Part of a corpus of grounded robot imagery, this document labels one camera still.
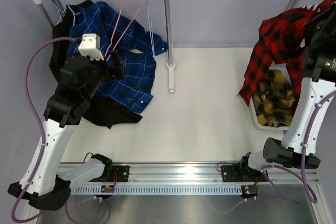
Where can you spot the light blue wire hanger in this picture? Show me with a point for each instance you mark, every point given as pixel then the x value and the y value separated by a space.
pixel 150 27

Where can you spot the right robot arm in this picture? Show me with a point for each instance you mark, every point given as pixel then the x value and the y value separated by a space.
pixel 298 146

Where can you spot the yellow plaid shirt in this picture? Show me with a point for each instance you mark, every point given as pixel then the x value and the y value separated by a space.
pixel 273 100

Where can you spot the white perforated basket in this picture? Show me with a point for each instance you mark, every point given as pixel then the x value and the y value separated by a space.
pixel 283 69

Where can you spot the red black checked shirt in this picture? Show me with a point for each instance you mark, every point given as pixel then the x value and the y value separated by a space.
pixel 279 42

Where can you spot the white slotted cable duct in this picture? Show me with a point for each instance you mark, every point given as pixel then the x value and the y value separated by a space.
pixel 159 190

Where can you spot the aluminium mounting rail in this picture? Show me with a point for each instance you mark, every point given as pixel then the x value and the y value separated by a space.
pixel 191 173

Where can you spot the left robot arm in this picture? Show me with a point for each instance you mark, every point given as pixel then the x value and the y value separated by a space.
pixel 43 186

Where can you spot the blue hanger on rack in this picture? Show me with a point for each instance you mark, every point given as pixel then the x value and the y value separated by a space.
pixel 59 11
pixel 74 14

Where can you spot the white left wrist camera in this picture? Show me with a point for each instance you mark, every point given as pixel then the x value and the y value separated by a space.
pixel 90 46

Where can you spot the black garment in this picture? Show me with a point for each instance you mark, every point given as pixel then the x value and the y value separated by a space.
pixel 102 111

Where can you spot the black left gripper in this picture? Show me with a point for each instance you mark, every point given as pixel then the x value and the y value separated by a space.
pixel 117 72

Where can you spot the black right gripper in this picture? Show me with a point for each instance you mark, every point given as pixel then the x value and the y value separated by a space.
pixel 310 27

